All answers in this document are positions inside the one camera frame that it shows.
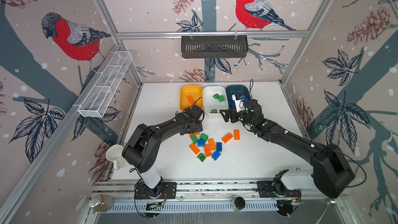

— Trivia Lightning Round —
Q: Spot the orange lego brick studs up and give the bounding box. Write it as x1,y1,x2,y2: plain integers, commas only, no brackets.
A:
208,139,217,151

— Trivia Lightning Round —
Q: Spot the green lego brick bottom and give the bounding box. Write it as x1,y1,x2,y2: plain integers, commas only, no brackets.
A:
197,153,206,162

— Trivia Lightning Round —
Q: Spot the blue lego brick low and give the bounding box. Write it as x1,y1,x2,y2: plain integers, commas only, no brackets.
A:
212,150,221,161

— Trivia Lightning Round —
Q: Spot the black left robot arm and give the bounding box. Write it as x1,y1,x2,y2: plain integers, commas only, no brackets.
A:
122,105,204,199

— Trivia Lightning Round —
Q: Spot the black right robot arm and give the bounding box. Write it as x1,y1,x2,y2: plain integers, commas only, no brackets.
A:
220,100,354,198

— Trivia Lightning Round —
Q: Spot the white plastic bin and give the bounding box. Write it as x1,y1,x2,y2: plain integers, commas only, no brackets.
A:
203,86,229,117

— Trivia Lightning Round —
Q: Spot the dark teal plastic bin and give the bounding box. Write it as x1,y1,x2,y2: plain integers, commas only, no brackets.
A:
226,85,252,110

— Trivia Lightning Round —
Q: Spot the orange lego brick upright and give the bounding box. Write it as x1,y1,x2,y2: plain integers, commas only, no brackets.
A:
203,145,212,157

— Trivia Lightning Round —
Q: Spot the yellow plastic bin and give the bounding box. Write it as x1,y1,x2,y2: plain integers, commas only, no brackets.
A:
180,85,203,111

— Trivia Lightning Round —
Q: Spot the white ceramic mug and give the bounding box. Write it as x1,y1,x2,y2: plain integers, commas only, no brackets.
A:
106,144,127,170

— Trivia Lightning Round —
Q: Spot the glass jar with lid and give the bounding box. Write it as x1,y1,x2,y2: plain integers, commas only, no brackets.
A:
89,194,114,213

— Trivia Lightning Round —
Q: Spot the black hanging wire basket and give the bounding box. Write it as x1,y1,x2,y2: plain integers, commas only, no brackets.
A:
181,35,249,59

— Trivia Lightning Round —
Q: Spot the white wire mesh basket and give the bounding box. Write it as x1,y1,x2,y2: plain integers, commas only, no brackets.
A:
78,51,132,118

